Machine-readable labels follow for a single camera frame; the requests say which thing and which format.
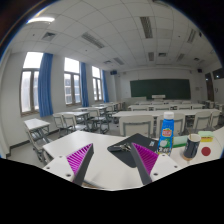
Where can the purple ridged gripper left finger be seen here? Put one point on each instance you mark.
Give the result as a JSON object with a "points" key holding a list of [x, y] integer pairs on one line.
{"points": [[72, 167]]}

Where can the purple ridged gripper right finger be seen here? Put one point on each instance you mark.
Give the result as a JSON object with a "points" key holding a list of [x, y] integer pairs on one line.
{"points": [[152, 166]]}

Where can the blue labelled water bottle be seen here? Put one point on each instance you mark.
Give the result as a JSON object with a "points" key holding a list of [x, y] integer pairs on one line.
{"points": [[166, 136]]}

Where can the bunch of keys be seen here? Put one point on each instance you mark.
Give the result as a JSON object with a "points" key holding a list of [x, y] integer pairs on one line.
{"points": [[121, 147]]}

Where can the white chair behind table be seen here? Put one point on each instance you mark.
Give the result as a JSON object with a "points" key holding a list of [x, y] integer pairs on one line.
{"points": [[136, 124]]}

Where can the dark blue paper cup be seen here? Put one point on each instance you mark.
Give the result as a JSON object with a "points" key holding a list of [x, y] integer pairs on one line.
{"points": [[191, 148]]}

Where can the white desk at left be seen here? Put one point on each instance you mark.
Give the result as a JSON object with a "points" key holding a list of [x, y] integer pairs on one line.
{"points": [[37, 131]]}

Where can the red round sticker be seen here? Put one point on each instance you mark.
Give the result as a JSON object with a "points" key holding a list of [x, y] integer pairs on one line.
{"points": [[206, 151]]}

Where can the yellow green sponge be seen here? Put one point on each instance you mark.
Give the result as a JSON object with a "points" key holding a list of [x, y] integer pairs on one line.
{"points": [[206, 136]]}

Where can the right blue curtain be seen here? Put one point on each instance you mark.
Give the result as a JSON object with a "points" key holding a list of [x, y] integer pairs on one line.
{"points": [[105, 90]]}

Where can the blue curtain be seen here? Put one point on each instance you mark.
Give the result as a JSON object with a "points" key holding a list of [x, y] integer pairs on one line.
{"points": [[84, 89], [44, 86], [105, 90]]}

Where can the green chalkboard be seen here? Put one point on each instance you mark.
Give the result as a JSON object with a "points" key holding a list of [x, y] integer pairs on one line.
{"points": [[170, 88]]}

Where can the middle blue curtain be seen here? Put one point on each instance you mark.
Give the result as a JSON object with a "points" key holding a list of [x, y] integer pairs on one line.
{"points": [[84, 89]]}

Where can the left blue curtain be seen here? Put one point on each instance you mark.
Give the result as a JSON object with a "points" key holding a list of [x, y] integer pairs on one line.
{"points": [[44, 86]]}

